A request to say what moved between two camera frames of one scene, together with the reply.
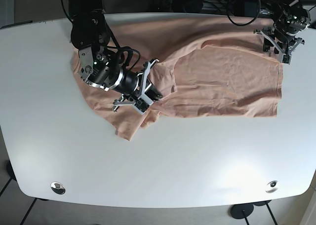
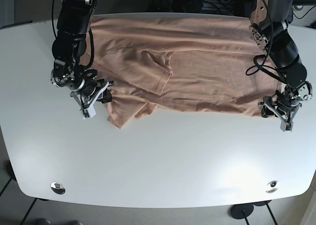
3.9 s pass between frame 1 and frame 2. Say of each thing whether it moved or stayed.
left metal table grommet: stayed
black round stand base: stayed
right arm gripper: moved
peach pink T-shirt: moved
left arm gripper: moved
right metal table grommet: stayed
